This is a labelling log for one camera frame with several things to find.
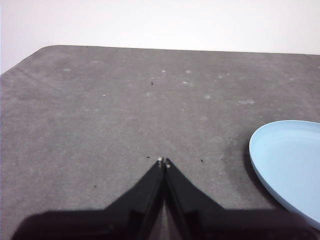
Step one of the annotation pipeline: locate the blue round plate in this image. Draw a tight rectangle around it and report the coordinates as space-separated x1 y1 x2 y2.
248 119 320 231

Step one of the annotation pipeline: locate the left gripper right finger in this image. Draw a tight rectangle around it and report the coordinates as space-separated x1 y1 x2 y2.
163 157 320 240

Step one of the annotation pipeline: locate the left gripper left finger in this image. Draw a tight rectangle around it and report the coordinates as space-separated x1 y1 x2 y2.
11 157 165 240

